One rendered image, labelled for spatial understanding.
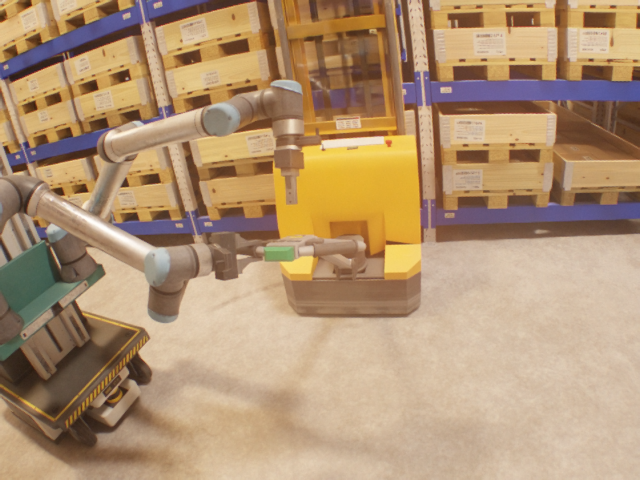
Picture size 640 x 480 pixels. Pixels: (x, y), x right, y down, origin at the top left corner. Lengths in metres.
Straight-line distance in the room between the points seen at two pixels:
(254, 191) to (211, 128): 1.92
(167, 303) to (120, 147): 0.57
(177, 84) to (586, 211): 3.19
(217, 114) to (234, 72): 1.76
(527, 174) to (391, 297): 1.32
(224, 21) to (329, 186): 1.38
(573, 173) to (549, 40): 0.93
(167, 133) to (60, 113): 2.78
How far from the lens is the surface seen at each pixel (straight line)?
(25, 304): 1.97
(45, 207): 1.24
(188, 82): 2.95
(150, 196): 3.48
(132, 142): 1.30
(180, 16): 4.15
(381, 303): 2.21
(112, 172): 1.64
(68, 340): 2.23
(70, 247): 1.88
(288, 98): 1.10
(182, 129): 1.14
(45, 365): 2.14
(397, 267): 2.09
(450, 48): 2.58
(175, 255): 0.98
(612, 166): 3.10
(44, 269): 1.99
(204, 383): 2.14
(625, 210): 3.33
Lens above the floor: 1.48
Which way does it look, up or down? 26 degrees down
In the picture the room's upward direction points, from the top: 9 degrees counter-clockwise
